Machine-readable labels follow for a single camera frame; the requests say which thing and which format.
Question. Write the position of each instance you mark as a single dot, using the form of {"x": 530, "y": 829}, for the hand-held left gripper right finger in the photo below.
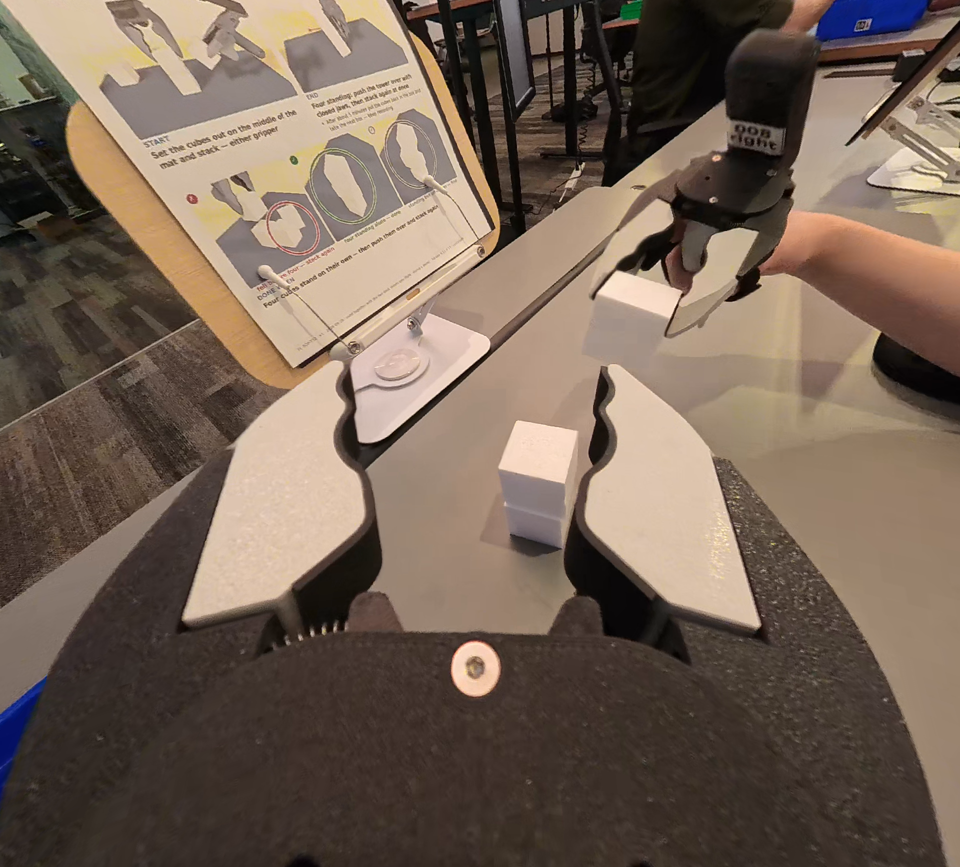
{"x": 667, "y": 514}

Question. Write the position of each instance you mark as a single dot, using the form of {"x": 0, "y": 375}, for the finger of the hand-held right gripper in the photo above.
{"x": 720, "y": 274}
{"x": 637, "y": 237}

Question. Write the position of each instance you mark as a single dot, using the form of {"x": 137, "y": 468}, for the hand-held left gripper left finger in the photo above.
{"x": 277, "y": 514}

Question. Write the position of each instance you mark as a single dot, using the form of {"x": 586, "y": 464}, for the white foam cube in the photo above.
{"x": 536, "y": 462}
{"x": 634, "y": 316}
{"x": 536, "y": 526}

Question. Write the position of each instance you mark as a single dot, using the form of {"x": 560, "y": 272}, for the blue plastic bin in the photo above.
{"x": 870, "y": 12}
{"x": 15, "y": 724}

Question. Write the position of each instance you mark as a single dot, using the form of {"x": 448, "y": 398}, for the person's right forearm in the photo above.
{"x": 885, "y": 282}

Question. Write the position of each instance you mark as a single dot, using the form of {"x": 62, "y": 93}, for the person's right hand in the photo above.
{"x": 795, "y": 244}

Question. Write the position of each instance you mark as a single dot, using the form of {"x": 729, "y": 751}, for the small black desk device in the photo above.
{"x": 909, "y": 64}

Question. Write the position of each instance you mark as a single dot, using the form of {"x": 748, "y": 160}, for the black wrist rest pad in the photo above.
{"x": 919, "y": 372}

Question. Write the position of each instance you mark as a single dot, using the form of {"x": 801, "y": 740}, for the black monitor on stand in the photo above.
{"x": 510, "y": 12}

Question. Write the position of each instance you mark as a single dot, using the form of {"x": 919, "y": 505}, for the printed instruction sheet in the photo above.
{"x": 225, "y": 132}

